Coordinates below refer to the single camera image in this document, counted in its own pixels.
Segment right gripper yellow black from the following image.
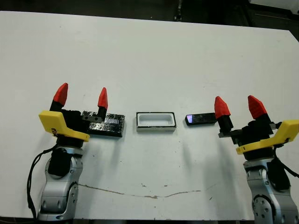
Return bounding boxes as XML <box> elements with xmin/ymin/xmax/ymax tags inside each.
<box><xmin>214</xmin><ymin>95</ymin><xmax>299</xmax><ymax>161</ymax></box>

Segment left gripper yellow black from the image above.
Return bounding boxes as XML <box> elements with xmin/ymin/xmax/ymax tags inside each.
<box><xmin>38</xmin><ymin>82</ymin><xmax>109</xmax><ymax>148</ymax></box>

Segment black slim camera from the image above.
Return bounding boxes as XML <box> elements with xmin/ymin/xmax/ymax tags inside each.
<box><xmin>185</xmin><ymin>112</ymin><xmax>217</xmax><ymax>127</ymax></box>

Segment black foil-wrapped box lid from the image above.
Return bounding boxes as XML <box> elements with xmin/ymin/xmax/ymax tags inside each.
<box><xmin>81</xmin><ymin>110</ymin><xmax>127</xmax><ymax>139</ymax></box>

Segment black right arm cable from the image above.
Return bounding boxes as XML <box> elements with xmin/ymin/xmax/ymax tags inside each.
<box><xmin>272</xmin><ymin>141</ymin><xmax>299</xmax><ymax>179</ymax></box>

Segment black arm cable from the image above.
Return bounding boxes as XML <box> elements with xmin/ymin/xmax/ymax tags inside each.
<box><xmin>272</xmin><ymin>141</ymin><xmax>299</xmax><ymax>179</ymax></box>
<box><xmin>26</xmin><ymin>148</ymin><xmax>58</xmax><ymax>219</ymax></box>

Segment white camera box base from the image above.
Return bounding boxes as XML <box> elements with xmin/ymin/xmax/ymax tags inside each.
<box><xmin>135</xmin><ymin>111</ymin><xmax>178</xmax><ymax>134</ymax></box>

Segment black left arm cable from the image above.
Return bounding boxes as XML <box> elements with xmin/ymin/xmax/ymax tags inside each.
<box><xmin>26</xmin><ymin>148</ymin><xmax>58</xmax><ymax>219</ymax></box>

